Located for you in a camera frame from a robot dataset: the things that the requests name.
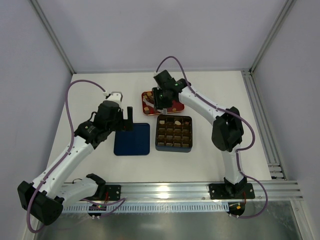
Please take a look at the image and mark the red tray lid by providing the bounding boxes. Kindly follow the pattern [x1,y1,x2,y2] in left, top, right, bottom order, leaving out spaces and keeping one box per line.
[141,91,185,116]

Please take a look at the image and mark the metal tongs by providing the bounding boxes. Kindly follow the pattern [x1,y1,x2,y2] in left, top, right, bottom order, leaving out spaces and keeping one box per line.
[142,97,155,108]

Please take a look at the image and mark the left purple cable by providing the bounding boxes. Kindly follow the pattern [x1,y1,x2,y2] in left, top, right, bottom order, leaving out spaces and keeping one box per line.
[26,79,127,234]

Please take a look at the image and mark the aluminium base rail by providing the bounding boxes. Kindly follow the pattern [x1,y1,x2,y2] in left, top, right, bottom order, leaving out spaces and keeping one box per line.
[59,181,305,202]

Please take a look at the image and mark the blue tin lid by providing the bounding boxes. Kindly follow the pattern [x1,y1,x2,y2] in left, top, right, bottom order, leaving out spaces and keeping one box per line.
[113,123,151,156]

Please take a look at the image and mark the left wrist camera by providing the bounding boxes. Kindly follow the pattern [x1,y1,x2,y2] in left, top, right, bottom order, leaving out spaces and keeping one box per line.
[102,91,123,108]

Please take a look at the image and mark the blue chocolate tin box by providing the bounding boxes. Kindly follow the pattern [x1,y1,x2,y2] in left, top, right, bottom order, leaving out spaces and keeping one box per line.
[155,114,193,153]

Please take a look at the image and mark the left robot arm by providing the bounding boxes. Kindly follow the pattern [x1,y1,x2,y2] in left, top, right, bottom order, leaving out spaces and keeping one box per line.
[17,100,133,226]

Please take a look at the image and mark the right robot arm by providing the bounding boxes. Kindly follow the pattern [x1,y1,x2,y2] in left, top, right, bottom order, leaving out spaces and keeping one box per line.
[152,70,255,200]

